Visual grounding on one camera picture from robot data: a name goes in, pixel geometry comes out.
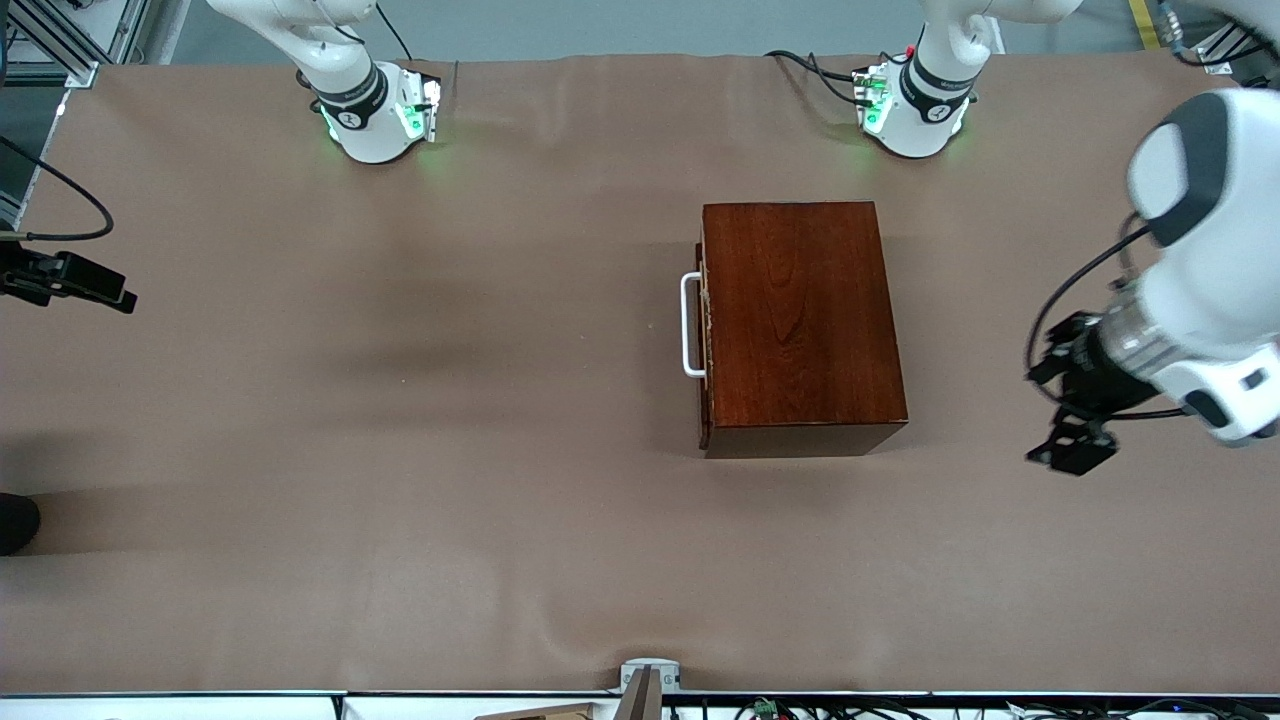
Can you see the brown table cloth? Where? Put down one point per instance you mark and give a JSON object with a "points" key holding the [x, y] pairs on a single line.
{"points": [[400, 560]]}

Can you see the aluminium frame profile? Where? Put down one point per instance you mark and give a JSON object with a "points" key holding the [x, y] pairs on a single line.
{"points": [[1235, 45], [70, 45]]}

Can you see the light wood drawer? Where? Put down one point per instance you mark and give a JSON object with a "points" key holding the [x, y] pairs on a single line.
{"points": [[704, 400]]}

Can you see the yellow floor tape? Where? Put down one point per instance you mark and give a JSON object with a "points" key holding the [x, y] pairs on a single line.
{"points": [[1145, 22]]}

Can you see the grey camera mount clamp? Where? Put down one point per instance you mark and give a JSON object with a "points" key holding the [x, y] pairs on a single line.
{"points": [[650, 672]]}

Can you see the dark red wooden cabinet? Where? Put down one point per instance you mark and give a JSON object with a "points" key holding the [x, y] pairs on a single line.
{"points": [[800, 320]]}

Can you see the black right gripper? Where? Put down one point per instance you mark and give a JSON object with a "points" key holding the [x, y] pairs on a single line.
{"points": [[30, 272]]}

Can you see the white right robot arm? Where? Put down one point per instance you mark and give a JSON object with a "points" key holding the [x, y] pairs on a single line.
{"points": [[360, 120]]}

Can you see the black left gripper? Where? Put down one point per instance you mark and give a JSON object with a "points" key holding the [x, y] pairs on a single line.
{"points": [[1097, 377]]}

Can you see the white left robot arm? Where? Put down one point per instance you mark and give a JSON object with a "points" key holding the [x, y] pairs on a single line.
{"points": [[1220, 250]]}

